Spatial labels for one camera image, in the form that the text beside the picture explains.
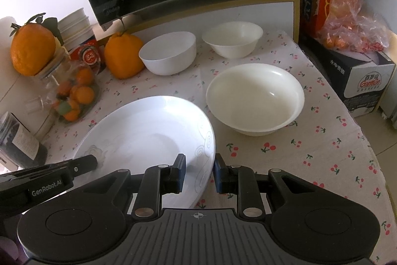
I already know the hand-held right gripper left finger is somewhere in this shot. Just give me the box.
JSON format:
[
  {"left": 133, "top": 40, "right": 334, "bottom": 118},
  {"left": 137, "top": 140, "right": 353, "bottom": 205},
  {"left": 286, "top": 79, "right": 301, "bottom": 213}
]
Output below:
[{"left": 82, "top": 154, "right": 187, "bottom": 220}]

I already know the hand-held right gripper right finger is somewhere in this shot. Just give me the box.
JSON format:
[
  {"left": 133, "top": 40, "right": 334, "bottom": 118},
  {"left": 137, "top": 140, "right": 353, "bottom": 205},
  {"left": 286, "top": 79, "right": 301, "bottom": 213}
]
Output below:
[{"left": 214, "top": 153, "right": 314, "bottom": 217}]

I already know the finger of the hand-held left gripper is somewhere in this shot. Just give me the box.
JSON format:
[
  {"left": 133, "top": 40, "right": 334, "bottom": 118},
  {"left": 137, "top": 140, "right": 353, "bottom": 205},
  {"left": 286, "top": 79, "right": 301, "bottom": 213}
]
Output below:
[{"left": 71, "top": 155, "right": 98, "bottom": 177}]

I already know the white plate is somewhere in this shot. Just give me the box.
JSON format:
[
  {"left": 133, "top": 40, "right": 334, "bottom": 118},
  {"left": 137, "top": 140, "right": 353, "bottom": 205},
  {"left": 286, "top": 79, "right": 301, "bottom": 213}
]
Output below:
[{"left": 71, "top": 95, "right": 217, "bottom": 210}]

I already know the large white bowl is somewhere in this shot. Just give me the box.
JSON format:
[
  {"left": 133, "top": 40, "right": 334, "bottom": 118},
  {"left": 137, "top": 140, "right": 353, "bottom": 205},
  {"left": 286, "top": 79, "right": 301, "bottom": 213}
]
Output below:
[{"left": 206, "top": 63, "right": 305, "bottom": 137}]

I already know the small round white bowl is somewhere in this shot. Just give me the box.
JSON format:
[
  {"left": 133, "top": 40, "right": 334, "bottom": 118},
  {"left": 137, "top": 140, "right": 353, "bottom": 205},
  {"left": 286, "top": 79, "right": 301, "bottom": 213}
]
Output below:
[{"left": 138, "top": 31, "right": 197, "bottom": 76}]

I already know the small flared white bowl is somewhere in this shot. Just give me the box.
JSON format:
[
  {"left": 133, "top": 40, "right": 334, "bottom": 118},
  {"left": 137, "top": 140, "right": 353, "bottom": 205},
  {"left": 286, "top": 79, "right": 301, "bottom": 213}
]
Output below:
[{"left": 202, "top": 21, "right": 264, "bottom": 59}]

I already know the dark jar with label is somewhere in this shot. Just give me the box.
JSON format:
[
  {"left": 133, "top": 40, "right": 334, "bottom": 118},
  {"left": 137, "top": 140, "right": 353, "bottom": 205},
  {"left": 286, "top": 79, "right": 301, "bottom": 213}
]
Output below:
[{"left": 0, "top": 112, "right": 48, "bottom": 169}]

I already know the cherry print tablecloth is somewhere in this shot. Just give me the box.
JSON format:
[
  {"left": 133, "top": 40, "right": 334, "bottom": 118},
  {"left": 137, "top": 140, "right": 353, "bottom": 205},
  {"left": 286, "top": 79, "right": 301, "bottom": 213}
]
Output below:
[{"left": 46, "top": 29, "right": 394, "bottom": 265}]

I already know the pile of small mandarins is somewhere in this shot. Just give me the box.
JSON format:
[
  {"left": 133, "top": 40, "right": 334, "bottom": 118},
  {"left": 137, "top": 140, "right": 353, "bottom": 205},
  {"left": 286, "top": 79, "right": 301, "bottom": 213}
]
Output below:
[{"left": 56, "top": 66, "right": 97, "bottom": 123}]

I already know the white container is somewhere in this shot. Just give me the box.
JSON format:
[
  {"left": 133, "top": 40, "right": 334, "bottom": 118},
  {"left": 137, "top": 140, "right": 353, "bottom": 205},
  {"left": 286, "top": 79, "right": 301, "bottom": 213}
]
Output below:
[{"left": 0, "top": 16, "right": 59, "bottom": 141}]

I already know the large orange with leaves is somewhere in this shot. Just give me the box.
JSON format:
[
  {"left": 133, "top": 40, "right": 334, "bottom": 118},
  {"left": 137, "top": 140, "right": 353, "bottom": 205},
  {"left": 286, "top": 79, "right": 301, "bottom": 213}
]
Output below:
[{"left": 9, "top": 13, "right": 64, "bottom": 77}]

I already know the stack of paper cups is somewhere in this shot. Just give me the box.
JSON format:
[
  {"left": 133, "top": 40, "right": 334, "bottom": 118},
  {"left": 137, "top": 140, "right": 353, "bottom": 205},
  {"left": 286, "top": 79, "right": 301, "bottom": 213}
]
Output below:
[{"left": 58, "top": 7, "right": 104, "bottom": 73}]

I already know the black cardboard box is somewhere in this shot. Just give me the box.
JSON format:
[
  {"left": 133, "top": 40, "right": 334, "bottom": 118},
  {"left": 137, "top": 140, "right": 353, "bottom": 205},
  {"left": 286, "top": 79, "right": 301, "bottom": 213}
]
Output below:
[{"left": 305, "top": 35, "right": 397, "bottom": 112}]

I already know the white wood-framed stand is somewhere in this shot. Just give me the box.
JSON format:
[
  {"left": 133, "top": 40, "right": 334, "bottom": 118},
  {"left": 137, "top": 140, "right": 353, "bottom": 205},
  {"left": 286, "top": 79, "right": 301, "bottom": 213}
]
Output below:
[{"left": 96, "top": 0, "right": 301, "bottom": 45}]

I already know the plastic bag of oranges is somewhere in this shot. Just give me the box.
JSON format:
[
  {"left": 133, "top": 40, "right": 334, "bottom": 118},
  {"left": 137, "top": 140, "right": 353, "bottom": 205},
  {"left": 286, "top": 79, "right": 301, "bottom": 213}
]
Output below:
[{"left": 318, "top": 0, "right": 391, "bottom": 52}]

